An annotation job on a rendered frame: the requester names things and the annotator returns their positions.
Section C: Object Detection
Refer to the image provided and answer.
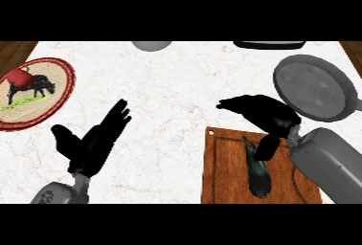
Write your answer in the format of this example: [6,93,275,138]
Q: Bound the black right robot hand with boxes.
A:
[215,94,303,162]

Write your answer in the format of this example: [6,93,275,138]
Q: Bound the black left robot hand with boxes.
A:
[49,99,133,178]

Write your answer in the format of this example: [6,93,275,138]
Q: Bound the grey round pan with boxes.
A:
[272,54,362,123]

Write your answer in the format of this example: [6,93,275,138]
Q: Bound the brown wooden cutting board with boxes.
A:
[201,126,324,205]

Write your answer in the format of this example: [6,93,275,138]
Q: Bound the dark green eggplant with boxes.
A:
[243,136,274,199]

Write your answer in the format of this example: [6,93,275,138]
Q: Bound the round woven placemat with cow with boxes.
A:
[0,56,79,133]

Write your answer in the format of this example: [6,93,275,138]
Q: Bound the red bell pepper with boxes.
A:
[6,66,37,89]

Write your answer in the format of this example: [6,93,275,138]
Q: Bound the grey rounded object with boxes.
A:
[130,40,175,53]

